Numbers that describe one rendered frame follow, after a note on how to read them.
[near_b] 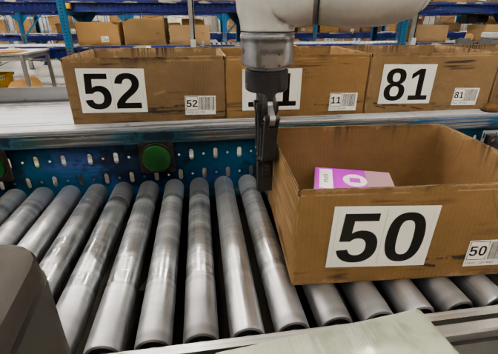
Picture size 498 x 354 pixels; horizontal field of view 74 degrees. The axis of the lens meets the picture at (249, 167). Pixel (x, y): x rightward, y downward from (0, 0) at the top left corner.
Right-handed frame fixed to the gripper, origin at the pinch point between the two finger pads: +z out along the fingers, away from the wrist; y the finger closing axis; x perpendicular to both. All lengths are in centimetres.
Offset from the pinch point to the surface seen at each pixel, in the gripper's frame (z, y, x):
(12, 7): -42, -476, -257
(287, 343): 10.2, 29.6, -2.2
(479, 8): -44, -476, 440
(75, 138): -1.5, -22.8, -42.4
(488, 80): -12, -29, 71
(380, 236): 1.6, 20.7, 13.8
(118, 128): -3.6, -23.2, -32.0
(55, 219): 11.4, -7.3, -44.0
